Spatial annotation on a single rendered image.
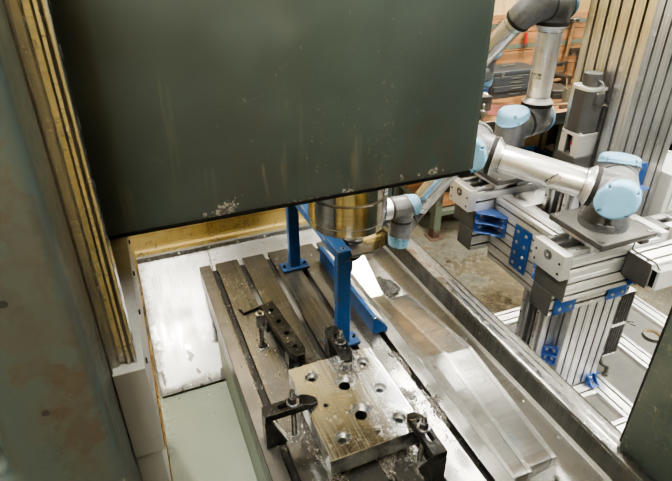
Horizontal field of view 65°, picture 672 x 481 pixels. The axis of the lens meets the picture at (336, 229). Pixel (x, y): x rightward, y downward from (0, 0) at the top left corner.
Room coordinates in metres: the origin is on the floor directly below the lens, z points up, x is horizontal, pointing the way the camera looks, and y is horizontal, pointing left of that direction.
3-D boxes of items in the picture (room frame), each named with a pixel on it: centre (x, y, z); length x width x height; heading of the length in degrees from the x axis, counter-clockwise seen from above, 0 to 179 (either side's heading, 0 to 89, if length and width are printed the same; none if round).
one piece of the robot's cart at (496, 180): (1.92, -0.68, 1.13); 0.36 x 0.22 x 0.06; 111
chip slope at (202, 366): (1.54, 0.22, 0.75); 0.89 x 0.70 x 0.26; 113
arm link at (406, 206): (1.58, -0.23, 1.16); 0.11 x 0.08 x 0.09; 113
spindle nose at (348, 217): (0.94, -0.02, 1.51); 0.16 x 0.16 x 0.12
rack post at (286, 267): (1.60, 0.15, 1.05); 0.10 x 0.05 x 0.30; 113
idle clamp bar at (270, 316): (1.19, 0.16, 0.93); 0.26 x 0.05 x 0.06; 28
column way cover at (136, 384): (0.77, 0.39, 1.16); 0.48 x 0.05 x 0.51; 23
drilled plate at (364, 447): (0.90, -0.04, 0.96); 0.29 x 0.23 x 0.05; 23
